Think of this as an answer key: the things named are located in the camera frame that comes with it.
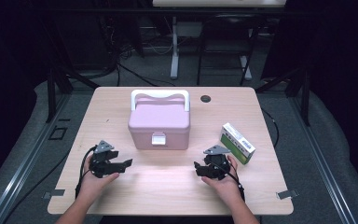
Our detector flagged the person's left hand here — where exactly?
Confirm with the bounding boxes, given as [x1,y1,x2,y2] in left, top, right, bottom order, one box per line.
[79,153,120,202]

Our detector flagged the white desk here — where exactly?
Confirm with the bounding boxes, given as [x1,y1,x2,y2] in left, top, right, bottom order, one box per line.
[152,0,287,81]

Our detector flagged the green and white medicine box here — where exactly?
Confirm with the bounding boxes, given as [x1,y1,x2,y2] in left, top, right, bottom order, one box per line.
[219,121,256,165]

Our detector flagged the grey table bracket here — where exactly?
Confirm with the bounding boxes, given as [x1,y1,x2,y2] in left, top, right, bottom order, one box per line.
[276,189,300,201]
[42,189,66,200]

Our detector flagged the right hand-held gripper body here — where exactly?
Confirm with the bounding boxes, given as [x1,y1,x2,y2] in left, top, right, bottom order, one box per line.
[202,145,232,181]

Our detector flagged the grey metal floor rail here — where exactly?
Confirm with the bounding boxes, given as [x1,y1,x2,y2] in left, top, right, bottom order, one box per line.
[0,92,73,224]
[292,96,358,224]

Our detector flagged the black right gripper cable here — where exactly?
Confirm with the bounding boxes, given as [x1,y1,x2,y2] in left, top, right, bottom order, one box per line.
[227,158,246,202]

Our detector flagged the black floor cable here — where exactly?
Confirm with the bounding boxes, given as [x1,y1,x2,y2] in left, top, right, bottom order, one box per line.
[260,106,280,148]
[116,62,176,88]

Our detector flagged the black metal stand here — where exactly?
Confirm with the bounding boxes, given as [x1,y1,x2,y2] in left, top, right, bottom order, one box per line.
[255,66,311,127]
[45,64,101,124]

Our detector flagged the black chair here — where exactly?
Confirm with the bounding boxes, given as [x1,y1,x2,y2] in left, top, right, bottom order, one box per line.
[196,13,267,87]

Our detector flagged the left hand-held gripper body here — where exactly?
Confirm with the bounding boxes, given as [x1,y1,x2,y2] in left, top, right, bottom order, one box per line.
[88,139,119,179]

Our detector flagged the person's right hand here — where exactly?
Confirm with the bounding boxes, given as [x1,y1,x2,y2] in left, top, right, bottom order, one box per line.
[200,155,243,204]

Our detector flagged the pink storage box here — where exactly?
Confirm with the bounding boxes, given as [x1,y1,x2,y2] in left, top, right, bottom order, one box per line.
[128,89,191,151]

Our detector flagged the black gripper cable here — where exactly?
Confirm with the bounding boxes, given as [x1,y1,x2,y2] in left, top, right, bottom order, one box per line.
[75,146,97,200]
[227,158,246,202]

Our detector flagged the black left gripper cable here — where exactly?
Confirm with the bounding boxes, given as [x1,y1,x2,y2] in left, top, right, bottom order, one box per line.
[75,146,97,200]

